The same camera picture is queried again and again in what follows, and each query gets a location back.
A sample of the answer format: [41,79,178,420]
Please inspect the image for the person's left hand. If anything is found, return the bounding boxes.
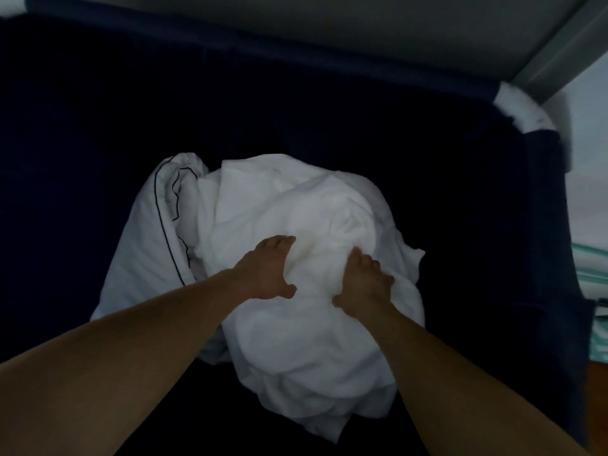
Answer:
[229,234,298,301]

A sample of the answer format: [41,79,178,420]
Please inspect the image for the person's right hand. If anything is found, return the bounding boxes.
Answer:
[331,246,396,321]

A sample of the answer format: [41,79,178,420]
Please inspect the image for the white towel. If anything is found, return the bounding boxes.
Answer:
[192,154,426,445]

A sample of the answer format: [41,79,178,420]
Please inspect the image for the teal white boxes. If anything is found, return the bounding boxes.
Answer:
[569,241,608,364]

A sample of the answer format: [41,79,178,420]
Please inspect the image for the person's right forearm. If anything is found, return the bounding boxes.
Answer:
[353,298,590,456]

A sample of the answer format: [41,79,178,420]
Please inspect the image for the person's left forearm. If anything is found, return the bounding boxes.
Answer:
[0,268,246,456]

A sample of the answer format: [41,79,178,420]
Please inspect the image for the grey door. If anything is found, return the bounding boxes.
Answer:
[80,0,592,84]

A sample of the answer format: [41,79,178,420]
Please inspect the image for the navy laundry hamper white frame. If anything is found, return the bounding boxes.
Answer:
[0,0,597,456]

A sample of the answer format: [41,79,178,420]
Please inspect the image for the grey door frame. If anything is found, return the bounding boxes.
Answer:
[510,0,608,106]

